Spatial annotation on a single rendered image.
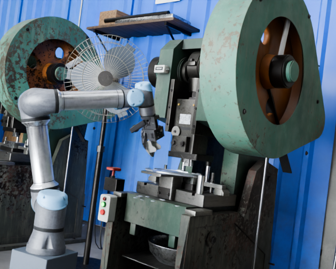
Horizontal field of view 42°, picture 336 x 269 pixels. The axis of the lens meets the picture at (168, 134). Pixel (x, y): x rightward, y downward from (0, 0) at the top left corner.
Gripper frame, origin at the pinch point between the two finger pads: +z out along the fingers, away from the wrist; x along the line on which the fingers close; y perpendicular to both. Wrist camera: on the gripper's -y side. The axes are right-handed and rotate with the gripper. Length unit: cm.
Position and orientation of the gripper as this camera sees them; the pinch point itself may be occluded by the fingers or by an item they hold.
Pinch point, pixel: (151, 153)
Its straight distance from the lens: 209.1
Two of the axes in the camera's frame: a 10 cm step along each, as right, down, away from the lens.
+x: 5.9, -3.3, 7.4
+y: 8.0, 0.8, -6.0
